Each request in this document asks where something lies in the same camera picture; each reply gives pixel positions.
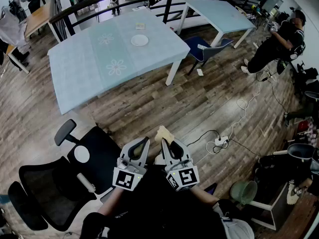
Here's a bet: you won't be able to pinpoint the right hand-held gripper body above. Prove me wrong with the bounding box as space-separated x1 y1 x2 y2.
164 159 201 192

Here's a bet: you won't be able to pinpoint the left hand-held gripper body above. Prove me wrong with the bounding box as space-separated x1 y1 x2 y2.
112 157 148 192

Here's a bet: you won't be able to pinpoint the beige sponge piece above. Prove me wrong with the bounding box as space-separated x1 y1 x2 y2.
155 125 174 144

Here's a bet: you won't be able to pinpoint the white plate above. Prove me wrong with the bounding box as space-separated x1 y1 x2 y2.
130 34 150 46

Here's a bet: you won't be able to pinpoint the person's left forearm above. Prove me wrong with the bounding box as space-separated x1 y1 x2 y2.
96 186 123 216

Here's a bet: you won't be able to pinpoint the person's right forearm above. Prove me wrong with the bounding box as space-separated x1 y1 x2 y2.
192 185 220 207

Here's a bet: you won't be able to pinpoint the person's light trousers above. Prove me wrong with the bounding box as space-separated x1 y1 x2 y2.
153 153 166 165

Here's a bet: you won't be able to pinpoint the black mesh office chair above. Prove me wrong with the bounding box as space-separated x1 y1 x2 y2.
7 119 123 233

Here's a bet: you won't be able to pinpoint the person's black shirt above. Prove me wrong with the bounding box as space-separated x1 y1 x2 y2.
79 167 225 239

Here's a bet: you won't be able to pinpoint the green bucket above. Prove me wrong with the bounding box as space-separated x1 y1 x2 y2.
229 180 258 206

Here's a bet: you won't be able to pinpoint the grey waist bag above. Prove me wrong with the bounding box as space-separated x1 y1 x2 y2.
219 208 255 239

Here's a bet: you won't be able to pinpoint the light blue floral tablecloth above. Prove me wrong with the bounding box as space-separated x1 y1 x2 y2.
47 8 191 116

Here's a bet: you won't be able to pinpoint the dark blue chair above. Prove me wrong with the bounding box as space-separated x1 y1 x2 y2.
183 35 235 76

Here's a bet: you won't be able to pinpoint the grey plastic bin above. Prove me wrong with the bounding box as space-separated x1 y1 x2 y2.
287 143 316 163

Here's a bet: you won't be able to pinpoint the white table with blue top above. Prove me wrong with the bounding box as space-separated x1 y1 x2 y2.
177 0 257 49

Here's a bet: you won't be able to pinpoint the wooden desk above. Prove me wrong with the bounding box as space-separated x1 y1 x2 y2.
6 5 54 74

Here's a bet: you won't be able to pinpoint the black power cable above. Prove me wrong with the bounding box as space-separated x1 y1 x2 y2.
186 129 222 146

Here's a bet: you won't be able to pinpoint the white power cable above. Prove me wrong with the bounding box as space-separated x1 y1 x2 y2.
228 78 262 144

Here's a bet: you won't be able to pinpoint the white metal frame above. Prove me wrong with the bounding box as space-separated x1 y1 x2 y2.
249 183 287 231

